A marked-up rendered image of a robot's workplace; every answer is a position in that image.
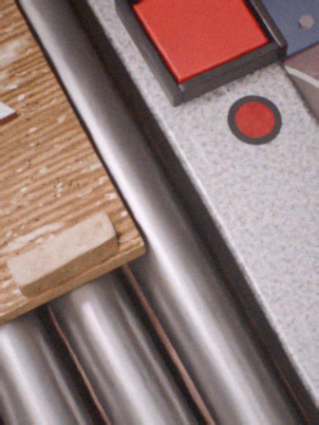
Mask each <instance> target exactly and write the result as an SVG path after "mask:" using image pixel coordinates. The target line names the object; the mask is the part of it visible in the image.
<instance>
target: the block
mask: <svg viewBox="0 0 319 425"><path fill-rule="evenodd" d="M119 249H120V247H119V245H118V242H117V234H116V232H115V230H114V227H113V225H112V223H111V218H110V216H109V214H108V213H107V212H100V213H98V214H95V215H93V216H91V217H89V218H87V219H86V220H84V221H83V222H81V223H79V224H77V225H75V226H73V227H72V228H70V229H66V230H64V231H63V232H61V233H60V234H58V235H56V237H54V238H53V239H51V240H48V241H47V242H45V243H44V244H42V245H41V246H39V247H37V248H35V249H30V250H29V251H27V252H24V253H22V254H20V255H17V256H13V257H10V259H9V260H8V261H7V267H8V269H9V271H10V273H11V275H12V279H13V280H14V282H15V284H16V285H17V286H18V288H19V290H20V291H21V293H22V294H23V295H24V296H26V297H28V296H29V297H30V296H32V295H34V294H36V293H37V292H39V291H43V290H44V289H46V288H48V287H49V286H51V285H55V284H56V283H57V282H59V281H61V280H62V279H64V278H67V277H69V276H71V275H73V274H76V273H78V272H80V271H84V270H86V269H88V268H90V267H91V266H93V265H95V264H96V263H100V262H101V261H102V260H103V259H105V258H106V257H108V256H110V255H111V254H113V253H114V252H116V251H118V250H119Z"/></svg>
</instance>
